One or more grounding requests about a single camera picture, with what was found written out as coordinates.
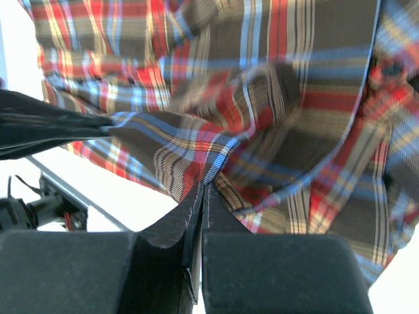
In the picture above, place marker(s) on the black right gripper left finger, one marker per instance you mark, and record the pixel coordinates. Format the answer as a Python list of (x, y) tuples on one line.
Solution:
[(152, 271)]

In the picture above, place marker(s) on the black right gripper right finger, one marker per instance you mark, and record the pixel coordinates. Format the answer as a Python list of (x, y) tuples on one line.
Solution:
[(244, 272)]

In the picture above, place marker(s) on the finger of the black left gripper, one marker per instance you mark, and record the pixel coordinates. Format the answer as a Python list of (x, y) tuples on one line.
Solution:
[(29, 126)]

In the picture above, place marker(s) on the plaid long sleeve shirt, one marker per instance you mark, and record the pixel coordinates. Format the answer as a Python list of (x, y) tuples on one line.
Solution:
[(299, 112)]

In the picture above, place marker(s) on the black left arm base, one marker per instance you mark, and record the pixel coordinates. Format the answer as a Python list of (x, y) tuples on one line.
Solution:
[(55, 205)]

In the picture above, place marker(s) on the aluminium table frame rail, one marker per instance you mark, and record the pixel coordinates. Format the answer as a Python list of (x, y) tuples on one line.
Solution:
[(97, 218)]

